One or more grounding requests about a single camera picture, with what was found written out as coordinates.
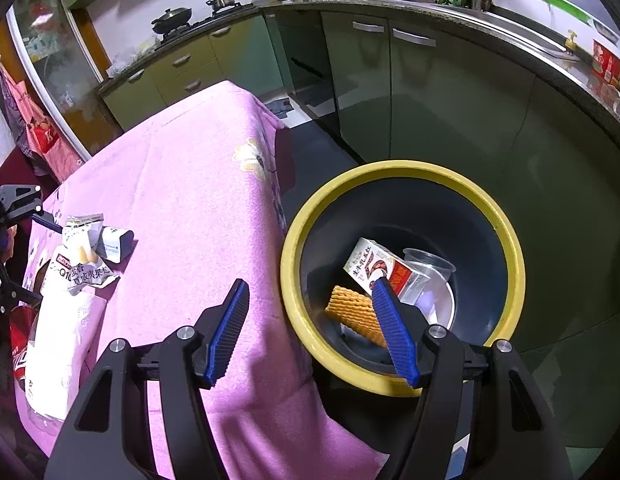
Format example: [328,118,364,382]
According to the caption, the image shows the small grey white packet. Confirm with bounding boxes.
[65,214,105,233]

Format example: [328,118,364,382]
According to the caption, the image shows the clear plastic bags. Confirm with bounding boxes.
[107,35,161,78]

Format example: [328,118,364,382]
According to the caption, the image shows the steel sink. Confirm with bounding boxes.
[482,7,583,58]

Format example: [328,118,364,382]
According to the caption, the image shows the red can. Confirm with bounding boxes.
[10,310,41,396]

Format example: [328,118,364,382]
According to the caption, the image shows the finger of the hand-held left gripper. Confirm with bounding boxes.
[0,260,43,308]
[0,185,63,234]

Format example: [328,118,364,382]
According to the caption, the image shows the white red milk carton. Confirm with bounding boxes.
[344,237,431,306]

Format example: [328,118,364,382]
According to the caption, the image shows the gas stove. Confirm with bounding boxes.
[152,2,255,46]

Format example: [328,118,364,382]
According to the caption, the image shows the red paper cup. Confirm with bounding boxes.
[590,39,620,86]

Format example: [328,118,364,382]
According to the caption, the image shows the dark green lower cabinets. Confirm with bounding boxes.
[262,2,620,361]

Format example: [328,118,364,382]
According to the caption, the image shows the orange waffle cracker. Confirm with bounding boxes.
[325,285,388,348]

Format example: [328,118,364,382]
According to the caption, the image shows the pink floral tablecloth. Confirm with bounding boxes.
[12,80,391,480]

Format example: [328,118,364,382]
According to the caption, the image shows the small blue white carton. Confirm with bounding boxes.
[97,226,136,263]

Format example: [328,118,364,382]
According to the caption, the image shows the light green lower cabinets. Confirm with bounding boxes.
[97,10,285,133]

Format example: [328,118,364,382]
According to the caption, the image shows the clear plastic cup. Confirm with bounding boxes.
[402,248,457,311]

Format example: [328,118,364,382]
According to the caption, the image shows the glass sliding door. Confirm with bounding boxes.
[5,0,116,161]

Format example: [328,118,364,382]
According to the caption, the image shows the green plastic strip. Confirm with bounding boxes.
[537,0,590,26]

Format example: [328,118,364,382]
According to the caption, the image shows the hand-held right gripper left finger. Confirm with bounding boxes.
[44,278,251,480]

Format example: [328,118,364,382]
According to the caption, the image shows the yellow-rimmed trash bin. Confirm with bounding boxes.
[280,160,526,398]

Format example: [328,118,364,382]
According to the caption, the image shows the pink checked apron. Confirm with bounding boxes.
[0,57,86,183]

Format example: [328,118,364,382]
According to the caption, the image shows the white plastic bag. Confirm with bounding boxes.
[25,287,108,421]

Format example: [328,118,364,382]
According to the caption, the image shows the black wok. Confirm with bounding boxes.
[151,7,193,36]

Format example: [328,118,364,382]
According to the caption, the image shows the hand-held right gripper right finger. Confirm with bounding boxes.
[371,276,575,480]

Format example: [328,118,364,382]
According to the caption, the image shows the white yellow snack packet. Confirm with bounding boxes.
[62,225,116,290]

